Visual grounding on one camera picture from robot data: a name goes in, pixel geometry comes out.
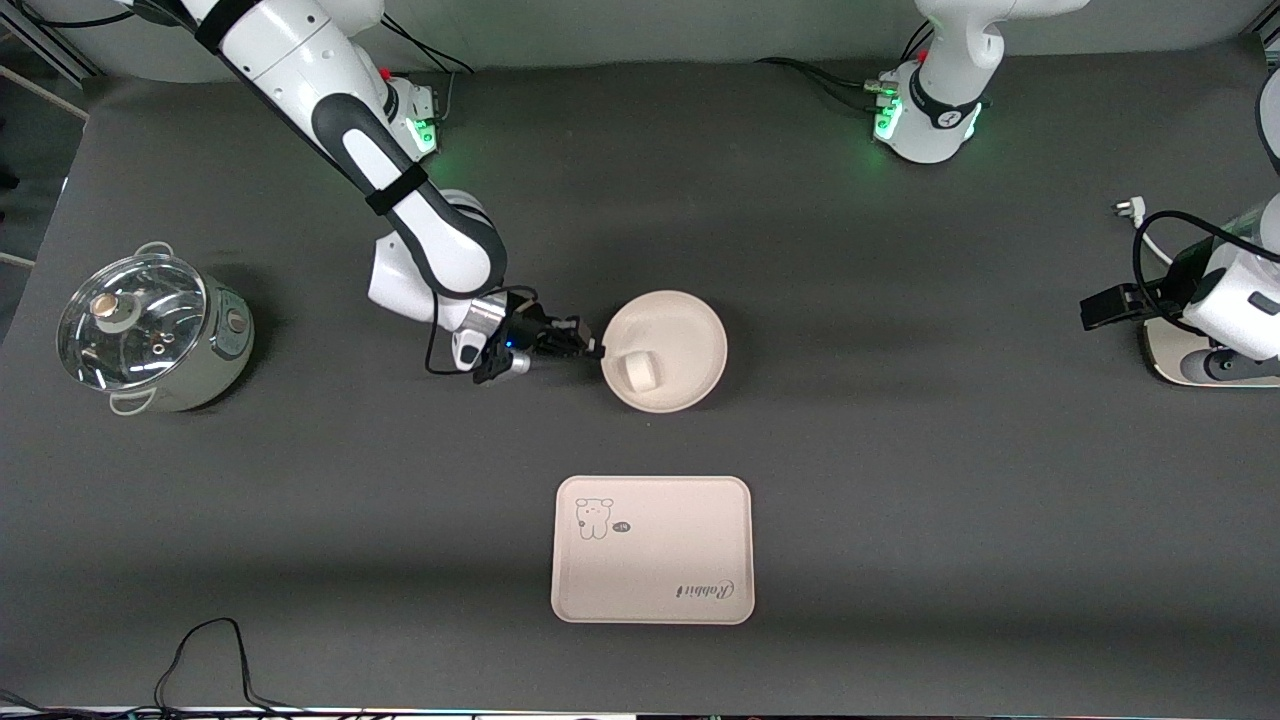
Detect round beige plate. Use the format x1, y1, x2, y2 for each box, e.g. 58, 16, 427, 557
600, 290, 729, 414

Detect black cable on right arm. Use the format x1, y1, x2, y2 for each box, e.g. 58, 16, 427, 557
424, 287, 546, 378

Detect grey metal frame rail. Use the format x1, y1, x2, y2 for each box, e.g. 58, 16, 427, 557
0, 5, 101, 126

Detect small white bun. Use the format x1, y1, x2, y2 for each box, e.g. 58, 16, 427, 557
621, 349, 664, 395

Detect black arm base cables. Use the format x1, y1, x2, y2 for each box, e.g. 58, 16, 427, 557
380, 18, 477, 129
754, 20, 937, 117

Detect black right arm base cables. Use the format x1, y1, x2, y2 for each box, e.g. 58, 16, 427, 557
380, 18, 477, 129

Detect steel pot with glass lid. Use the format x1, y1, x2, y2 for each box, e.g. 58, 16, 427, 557
56, 241, 255, 416

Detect beige tray with bear print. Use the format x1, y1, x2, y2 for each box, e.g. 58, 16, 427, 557
551, 475, 755, 626

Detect white toaster power cord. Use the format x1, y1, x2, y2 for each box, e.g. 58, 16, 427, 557
1113, 197, 1176, 266

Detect black left arm base cables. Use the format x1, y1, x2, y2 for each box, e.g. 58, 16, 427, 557
754, 20, 937, 117

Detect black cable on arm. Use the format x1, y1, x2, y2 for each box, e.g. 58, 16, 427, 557
1132, 209, 1280, 337
424, 287, 546, 378

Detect dark grey table mat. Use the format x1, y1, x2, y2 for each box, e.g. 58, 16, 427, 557
0, 38, 1280, 714

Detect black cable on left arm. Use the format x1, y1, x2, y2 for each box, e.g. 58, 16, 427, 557
1132, 209, 1280, 337

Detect cream toaster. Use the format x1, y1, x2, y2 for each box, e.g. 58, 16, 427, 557
1140, 318, 1280, 389

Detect black cable on table edge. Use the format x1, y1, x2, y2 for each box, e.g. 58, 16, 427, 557
0, 617, 331, 720

